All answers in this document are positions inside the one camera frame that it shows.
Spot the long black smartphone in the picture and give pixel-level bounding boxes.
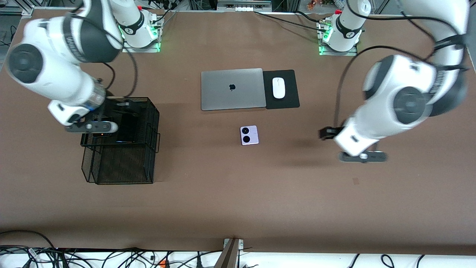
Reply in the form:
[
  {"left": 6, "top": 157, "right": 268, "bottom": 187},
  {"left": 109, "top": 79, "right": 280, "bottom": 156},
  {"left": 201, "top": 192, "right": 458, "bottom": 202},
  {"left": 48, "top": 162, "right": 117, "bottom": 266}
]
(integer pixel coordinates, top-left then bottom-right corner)
[{"left": 113, "top": 112, "right": 141, "bottom": 144}]

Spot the lavender flip phone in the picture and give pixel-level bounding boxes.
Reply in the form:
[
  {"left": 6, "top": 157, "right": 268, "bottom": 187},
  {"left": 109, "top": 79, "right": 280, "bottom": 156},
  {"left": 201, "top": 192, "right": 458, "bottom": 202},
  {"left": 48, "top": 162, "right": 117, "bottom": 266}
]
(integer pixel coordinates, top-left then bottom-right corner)
[{"left": 240, "top": 125, "right": 259, "bottom": 146}]

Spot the black mouse pad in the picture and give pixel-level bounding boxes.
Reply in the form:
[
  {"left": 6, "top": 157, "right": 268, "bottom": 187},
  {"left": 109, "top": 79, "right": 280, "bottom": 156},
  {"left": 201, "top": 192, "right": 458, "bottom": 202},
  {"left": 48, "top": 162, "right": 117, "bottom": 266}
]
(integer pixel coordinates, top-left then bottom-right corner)
[{"left": 263, "top": 70, "right": 300, "bottom": 110}]

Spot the black two-tier mesh tray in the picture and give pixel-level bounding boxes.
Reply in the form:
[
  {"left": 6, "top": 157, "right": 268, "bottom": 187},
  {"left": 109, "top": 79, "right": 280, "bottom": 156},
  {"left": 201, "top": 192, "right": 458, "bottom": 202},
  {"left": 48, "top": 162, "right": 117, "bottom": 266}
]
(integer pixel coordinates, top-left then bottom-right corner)
[{"left": 80, "top": 97, "right": 161, "bottom": 185}]

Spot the white computer mouse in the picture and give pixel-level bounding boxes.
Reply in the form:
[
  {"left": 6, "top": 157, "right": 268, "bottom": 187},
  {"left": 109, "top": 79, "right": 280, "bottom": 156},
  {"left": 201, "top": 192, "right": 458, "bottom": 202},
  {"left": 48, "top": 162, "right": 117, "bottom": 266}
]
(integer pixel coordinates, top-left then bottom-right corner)
[{"left": 272, "top": 77, "right": 286, "bottom": 99}]

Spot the silver closed laptop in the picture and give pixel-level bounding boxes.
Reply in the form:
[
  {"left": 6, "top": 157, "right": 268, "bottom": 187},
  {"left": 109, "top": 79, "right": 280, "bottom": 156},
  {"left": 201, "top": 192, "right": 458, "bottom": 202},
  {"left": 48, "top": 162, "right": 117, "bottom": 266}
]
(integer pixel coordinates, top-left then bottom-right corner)
[{"left": 201, "top": 68, "right": 267, "bottom": 111}]

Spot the white power strip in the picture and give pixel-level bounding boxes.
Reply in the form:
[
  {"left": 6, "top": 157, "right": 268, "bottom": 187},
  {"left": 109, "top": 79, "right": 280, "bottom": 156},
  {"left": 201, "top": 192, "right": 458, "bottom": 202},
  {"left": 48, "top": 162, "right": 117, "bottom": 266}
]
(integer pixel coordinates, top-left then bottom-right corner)
[{"left": 217, "top": 0, "right": 272, "bottom": 12}]

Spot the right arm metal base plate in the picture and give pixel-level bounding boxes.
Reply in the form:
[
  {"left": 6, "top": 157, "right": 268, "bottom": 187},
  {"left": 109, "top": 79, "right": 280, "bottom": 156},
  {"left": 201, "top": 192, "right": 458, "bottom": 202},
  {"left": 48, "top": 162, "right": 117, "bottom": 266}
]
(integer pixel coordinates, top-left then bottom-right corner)
[{"left": 122, "top": 20, "right": 161, "bottom": 53}]

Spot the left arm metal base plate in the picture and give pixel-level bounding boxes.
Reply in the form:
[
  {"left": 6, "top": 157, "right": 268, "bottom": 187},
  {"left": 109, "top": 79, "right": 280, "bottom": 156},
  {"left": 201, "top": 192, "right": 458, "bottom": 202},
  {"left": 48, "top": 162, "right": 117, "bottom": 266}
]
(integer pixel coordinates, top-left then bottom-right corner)
[{"left": 318, "top": 19, "right": 358, "bottom": 57}]

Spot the black cable across table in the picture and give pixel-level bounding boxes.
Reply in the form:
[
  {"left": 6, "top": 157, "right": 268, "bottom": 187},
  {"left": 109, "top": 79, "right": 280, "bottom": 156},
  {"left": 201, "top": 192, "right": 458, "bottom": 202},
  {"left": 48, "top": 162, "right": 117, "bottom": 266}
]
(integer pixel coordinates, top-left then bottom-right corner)
[{"left": 254, "top": 10, "right": 328, "bottom": 33}]

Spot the aluminium frame profile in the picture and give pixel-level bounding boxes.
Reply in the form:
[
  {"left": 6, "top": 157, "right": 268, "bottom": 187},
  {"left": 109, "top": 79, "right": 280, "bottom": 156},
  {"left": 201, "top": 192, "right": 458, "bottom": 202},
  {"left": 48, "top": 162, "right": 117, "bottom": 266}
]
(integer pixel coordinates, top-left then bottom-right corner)
[{"left": 15, "top": 0, "right": 35, "bottom": 17}]

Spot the thick black cable loop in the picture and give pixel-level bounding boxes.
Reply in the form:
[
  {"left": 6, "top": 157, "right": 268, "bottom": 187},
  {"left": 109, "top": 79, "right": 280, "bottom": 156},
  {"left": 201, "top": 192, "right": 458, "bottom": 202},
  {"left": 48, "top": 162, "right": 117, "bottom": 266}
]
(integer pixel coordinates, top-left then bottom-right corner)
[{"left": 0, "top": 230, "right": 56, "bottom": 249}]

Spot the grey metal camera post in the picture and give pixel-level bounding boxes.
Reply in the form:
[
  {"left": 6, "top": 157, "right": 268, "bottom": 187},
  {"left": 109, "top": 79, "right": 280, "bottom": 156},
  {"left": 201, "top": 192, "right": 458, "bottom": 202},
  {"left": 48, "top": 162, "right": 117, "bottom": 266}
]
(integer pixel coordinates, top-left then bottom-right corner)
[{"left": 215, "top": 238, "right": 244, "bottom": 268}]

